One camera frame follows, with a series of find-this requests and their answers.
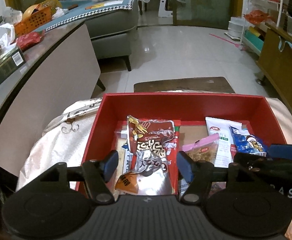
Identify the pink topped snack bag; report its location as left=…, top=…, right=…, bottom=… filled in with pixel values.
left=181, top=133, right=219, bottom=164

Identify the white green snack packet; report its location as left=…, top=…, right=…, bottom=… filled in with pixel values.
left=206, top=116, right=242, bottom=168

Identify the yellow cake packet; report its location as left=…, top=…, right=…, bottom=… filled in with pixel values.
left=112, top=129, right=130, bottom=196

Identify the red jujube snack packet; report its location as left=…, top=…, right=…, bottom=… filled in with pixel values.
left=120, top=119, right=182, bottom=196

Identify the blue snack packet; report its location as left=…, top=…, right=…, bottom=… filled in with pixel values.
left=230, top=126, right=267, bottom=157

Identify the dark brown silver snack packet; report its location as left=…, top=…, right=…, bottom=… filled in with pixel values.
left=114, top=115, right=176, bottom=197

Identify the floral pink tablecloth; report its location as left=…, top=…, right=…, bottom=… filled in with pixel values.
left=15, top=98, right=292, bottom=239

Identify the red cardboard box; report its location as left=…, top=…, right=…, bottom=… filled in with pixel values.
left=82, top=93, right=286, bottom=196

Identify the dark wooden stool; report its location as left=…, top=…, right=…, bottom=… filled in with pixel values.
left=134, top=76, right=235, bottom=93

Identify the wooden cabinet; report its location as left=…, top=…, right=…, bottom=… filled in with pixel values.
left=257, top=23, right=292, bottom=112

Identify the pink fly swatter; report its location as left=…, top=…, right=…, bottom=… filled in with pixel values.
left=209, top=34, right=247, bottom=51

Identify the dark green long box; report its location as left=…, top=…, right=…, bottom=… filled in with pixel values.
left=0, top=47, right=26, bottom=85

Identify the red packet on counter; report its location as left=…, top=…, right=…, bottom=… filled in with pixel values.
left=16, top=30, right=45, bottom=51

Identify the grey sofa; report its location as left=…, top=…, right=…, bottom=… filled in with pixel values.
left=35, top=0, right=138, bottom=71

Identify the white plastic bag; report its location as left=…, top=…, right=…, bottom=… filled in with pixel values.
left=0, top=23, right=15, bottom=57

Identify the orange plastic basket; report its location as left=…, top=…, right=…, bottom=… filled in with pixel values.
left=14, top=7, right=52, bottom=37

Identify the white wire shelf rack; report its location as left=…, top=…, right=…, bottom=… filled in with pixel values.
left=240, top=0, right=289, bottom=56

